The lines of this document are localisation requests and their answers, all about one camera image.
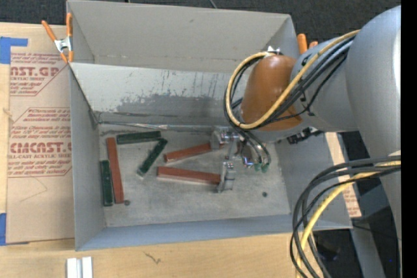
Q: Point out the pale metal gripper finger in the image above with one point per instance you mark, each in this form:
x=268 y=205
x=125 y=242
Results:
x=217 y=140
x=228 y=178

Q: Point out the red-brown flat block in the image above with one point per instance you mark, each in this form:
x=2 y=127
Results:
x=115 y=172
x=189 y=152
x=187 y=174

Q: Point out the grey metal bin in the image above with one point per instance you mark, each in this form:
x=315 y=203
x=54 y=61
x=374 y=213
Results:
x=195 y=202

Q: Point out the dark green flat block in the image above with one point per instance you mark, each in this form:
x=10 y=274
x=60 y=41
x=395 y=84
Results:
x=138 y=137
x=106 y=184
x=152 y=157

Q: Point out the brown cardboard board, red print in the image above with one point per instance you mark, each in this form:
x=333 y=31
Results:
x=39 y=192

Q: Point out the black cylinder on white bracket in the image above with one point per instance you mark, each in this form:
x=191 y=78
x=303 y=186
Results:
x=298 y=137

